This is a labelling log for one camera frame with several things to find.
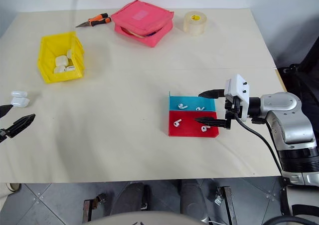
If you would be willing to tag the rusty metal table bracket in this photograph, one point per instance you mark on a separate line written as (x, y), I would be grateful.
(88, 210)
(228, 202)

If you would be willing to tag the white charging case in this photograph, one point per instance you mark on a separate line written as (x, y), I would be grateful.
(69, 53)
(19, 99)
(59, 69)
(70, 68)
(61, 60)

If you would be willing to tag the clear tape roll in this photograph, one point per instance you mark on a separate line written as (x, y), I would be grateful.
(195, 25)

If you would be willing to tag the black backpack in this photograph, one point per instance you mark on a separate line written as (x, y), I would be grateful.
(306, 85)

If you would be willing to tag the white earbud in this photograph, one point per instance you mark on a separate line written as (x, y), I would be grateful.
(200, 108)
(182, 106)
(204, 128)
(177, 123)

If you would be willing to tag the pink fabric zip pouch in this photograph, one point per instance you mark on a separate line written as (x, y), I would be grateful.
(142, 15)

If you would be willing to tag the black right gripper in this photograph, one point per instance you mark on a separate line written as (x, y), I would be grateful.
(234, 107)

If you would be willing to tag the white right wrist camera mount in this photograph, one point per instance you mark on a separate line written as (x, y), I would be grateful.
(236, 86)

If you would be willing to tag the red and blue divided tray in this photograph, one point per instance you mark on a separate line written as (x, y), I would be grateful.
(189, 130)

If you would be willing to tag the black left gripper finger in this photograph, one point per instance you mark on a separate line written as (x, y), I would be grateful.
(4, 109)
(20, 124)

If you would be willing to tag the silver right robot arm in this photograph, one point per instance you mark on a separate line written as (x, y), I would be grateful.
(289, 117)

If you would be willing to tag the orange and black pliers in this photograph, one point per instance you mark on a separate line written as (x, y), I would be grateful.
(98, 18)

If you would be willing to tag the beige shoe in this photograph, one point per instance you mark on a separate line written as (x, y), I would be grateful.
(13, 187)

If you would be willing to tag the yellow plastic bin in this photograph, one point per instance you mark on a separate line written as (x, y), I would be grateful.
(48, 55)

